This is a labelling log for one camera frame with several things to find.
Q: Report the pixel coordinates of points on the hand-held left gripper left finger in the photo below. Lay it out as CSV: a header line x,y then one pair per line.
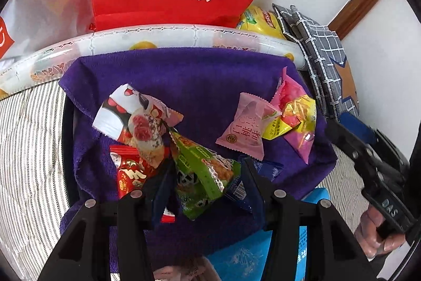
x,y
159,195

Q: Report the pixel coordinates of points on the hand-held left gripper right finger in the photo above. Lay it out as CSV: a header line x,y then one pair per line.
x,y
258,195

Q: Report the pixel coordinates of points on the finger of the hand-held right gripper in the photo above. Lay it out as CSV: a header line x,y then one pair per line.
x,y
353,149
358,126

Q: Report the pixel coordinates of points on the blue snack packet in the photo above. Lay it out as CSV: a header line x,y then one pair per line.
x,y
268,169

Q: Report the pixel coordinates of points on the green snack packet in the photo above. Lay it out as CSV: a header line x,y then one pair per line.
x,y
204,172

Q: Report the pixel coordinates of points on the yellow snack packet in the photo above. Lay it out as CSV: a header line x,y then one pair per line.
x,y
301,113

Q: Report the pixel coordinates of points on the pink peach candy packet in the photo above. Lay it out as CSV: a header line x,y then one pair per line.
x,y
245,126

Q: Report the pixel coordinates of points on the magenta snack packet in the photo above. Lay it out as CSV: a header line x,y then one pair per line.
x,y
291,90

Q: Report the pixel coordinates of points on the white red cartoon snack packet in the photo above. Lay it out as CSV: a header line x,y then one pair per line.
x,y
131,116

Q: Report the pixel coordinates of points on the person's right hand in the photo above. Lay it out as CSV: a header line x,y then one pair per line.
x,y
373,233

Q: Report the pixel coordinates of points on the white pink red-logo packet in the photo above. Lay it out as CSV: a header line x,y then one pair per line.
x,y
167,216

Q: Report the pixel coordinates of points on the blue tissue pack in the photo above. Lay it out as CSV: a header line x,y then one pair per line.
x,y
250,263

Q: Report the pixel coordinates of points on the pale pink silver packet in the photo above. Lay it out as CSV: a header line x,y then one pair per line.
x,y
184,269

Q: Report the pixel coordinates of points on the grey checkered star cloth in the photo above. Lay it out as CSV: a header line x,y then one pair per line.
x,y
324,47

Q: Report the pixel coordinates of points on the purple towel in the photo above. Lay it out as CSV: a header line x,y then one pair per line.
x,y
197,77

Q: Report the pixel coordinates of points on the large yellow chip bag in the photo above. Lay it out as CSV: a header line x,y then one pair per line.
x,y
258,21

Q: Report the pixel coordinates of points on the brown wooden door frame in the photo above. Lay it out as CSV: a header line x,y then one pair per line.
x,y
365,1

